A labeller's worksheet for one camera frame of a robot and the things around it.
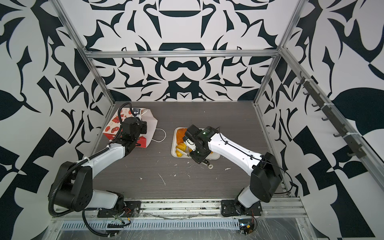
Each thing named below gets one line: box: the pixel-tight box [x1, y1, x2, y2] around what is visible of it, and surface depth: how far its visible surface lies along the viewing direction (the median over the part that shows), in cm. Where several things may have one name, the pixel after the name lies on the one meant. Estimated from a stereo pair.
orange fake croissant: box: [176, 128, 187, 145], surface depth 100 cm
